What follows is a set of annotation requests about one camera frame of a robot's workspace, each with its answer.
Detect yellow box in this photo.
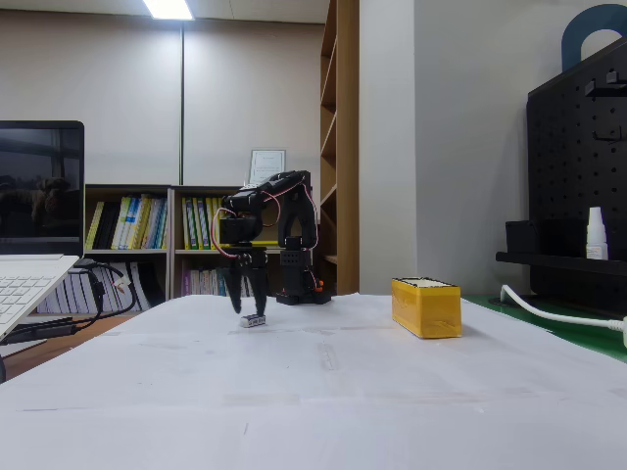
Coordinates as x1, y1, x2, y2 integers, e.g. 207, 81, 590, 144
390, 276, 462, 340

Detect pastel spined booklets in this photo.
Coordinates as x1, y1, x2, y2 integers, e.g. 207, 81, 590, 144
181, 266, 254, 298

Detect low wooden bookshelf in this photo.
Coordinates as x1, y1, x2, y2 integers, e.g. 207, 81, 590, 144
169, 184, 324, 300
83, 184, 172, 314

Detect framed white certificate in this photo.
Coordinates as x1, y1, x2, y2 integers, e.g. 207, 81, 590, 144
248, 149, 288, 187

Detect white paper table cover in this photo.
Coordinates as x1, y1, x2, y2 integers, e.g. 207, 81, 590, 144
0, 292, 627, 470

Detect books with yellow blue spines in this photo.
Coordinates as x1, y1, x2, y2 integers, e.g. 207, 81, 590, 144
85, 194, 169, 251

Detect tall wooden shelf unit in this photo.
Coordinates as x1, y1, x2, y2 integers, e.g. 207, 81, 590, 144
319, 0, 362, 297

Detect white spined volumes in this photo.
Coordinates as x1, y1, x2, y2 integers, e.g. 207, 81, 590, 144
36, 261, 151, 314

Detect white laptop with dark screen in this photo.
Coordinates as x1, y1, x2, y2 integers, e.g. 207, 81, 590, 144
0, 120, 85, 344

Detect rectangular ceiling light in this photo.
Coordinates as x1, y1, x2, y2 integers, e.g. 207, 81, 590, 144
142, 0, 193, 22

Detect black pegboard organizer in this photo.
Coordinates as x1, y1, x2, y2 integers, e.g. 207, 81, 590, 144
495, 36, 627, 317

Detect white dropper bottle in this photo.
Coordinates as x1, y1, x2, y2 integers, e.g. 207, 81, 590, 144
585, 206, 610, 260

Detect dark blue arch shape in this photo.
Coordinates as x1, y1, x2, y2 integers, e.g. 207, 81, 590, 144
561, 3, 627, 72

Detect red servo wire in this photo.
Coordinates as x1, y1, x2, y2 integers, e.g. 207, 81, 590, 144
215, 206, 241, 263

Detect yellow ring binders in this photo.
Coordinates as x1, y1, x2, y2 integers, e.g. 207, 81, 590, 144
180, 196, 231, 251

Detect black laptop cable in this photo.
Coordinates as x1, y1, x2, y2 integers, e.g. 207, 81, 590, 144
68, 260, 139, 327

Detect white power strip cable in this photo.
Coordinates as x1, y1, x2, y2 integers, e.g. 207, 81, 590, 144
500, 285, 627, 330

